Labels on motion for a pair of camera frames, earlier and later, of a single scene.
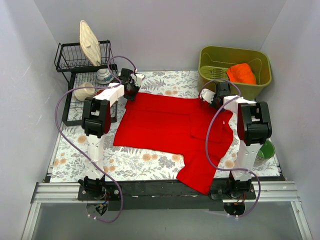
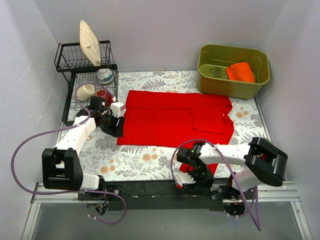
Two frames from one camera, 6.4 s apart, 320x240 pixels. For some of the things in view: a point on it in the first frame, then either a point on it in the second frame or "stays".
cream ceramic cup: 82,94 stays
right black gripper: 215,102 to 197,176
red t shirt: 180,124 stays
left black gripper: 130,93 to 116,127
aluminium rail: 67,193 stays
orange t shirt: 241,73 stays
